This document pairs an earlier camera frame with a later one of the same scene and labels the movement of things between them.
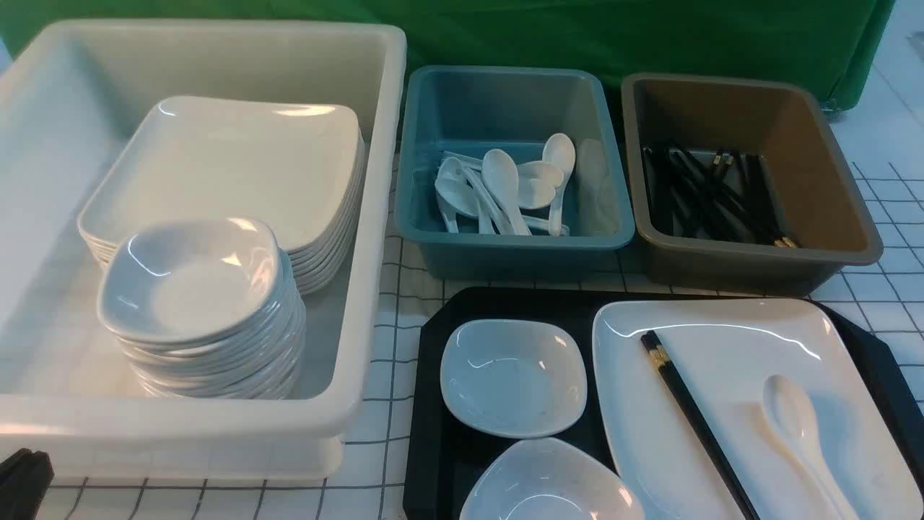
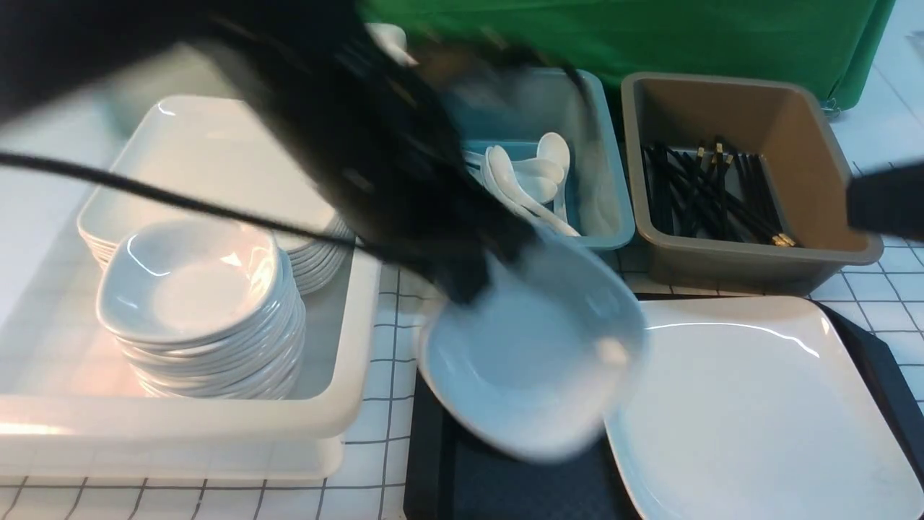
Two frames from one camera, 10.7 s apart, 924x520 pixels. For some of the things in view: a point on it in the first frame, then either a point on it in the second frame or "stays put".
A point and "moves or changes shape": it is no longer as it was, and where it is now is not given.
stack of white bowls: (206, 309) stays put
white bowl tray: (515, 378) moves or changes shape
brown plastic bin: (742, 186) stays put
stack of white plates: (298, 167) stays put
